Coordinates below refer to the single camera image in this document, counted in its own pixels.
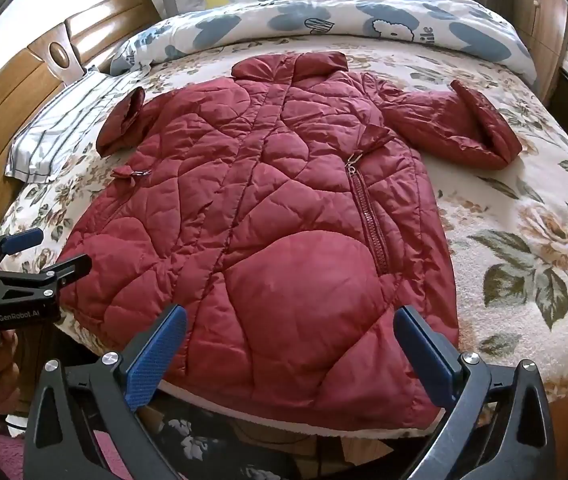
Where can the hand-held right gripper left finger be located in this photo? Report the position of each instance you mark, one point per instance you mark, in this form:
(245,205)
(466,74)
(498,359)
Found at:
(156,355)

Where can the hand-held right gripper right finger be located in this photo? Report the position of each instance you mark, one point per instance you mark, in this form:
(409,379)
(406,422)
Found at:
(421,355)

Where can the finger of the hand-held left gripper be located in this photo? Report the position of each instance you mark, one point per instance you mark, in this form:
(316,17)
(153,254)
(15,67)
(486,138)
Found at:
(22,240)
(66,271)

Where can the red quilted jacket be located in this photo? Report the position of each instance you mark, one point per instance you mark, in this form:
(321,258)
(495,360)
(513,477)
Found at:
(264,210)

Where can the dark floral cloth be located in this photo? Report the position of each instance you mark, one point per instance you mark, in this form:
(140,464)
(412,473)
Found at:
(188,440)

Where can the striped pillow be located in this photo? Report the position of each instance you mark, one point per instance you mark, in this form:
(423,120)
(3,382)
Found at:
(63,120)

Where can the floral bed blanket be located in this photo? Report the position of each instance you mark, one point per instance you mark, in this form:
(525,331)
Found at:
(514,240)

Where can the wooden headboard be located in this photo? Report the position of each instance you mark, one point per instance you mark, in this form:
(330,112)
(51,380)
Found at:
(13,90)

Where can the blue and white printed quilt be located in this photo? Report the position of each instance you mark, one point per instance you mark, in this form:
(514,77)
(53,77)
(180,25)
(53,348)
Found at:
(364,15)

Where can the wooden wardrobe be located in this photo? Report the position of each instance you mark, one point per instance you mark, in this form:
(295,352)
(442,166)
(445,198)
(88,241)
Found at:
(539,20)

